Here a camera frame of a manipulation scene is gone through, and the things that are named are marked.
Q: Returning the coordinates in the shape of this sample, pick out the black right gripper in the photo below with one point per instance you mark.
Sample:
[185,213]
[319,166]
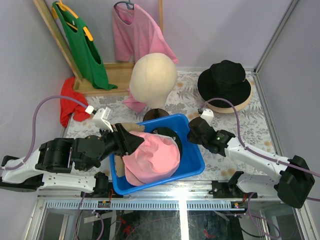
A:
[190,138]

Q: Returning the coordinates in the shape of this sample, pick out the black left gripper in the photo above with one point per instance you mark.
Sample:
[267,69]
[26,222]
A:
[120,139]

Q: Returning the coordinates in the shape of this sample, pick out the blue plastic bin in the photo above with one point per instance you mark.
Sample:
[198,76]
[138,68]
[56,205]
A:
[191,164]

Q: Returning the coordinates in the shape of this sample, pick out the pink bucket hat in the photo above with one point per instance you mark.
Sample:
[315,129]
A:
[157,158]

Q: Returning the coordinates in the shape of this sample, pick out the black bucket hat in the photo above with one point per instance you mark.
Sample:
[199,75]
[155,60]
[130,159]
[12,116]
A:
[226,80]

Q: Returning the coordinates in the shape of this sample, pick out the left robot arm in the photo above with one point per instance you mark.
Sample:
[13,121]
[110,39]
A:
[51,165]

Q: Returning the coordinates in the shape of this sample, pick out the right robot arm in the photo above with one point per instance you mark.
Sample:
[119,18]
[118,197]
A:
[289,179]

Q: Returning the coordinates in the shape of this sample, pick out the beige cap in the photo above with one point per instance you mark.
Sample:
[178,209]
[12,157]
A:
[130,127]

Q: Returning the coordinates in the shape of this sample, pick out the dark round mannequin stand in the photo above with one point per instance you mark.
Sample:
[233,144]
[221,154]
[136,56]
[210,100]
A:
[155,113]

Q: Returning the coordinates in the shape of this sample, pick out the beige mannequin head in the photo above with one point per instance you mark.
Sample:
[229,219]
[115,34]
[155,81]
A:
[153,78]

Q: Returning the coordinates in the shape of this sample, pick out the wooden clothes rack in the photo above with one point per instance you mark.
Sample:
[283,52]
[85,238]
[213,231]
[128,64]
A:
[119,73]

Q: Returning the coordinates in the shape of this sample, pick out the red cloth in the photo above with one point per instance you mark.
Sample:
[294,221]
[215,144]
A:
[70,108]

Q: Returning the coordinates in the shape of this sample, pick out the green tank top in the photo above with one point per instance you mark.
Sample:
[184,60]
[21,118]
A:
[83,50]

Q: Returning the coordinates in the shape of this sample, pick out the pink t-shirt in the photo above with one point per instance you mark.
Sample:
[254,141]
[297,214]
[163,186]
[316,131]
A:
[135,35]

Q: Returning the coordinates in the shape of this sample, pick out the blue-grey hanger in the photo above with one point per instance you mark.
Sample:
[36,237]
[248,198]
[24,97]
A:
[128,3]

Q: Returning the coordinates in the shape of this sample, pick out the yellow hanger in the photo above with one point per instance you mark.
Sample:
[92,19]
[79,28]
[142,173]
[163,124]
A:
[85,30]

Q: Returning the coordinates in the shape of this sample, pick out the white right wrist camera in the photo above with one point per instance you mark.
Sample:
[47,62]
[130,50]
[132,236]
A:
[206,114]

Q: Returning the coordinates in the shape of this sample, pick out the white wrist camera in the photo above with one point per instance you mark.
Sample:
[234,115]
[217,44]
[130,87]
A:
[206,114]
[100,117]

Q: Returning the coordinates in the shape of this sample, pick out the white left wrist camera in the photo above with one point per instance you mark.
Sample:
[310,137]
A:
[100,117]

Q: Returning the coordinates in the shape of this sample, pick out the aluminium mounting rail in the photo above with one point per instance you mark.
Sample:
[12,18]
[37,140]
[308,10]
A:
[189,195]

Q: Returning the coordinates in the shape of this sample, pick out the aluminium corner post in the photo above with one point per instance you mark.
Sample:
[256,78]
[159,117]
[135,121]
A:
[283,22]

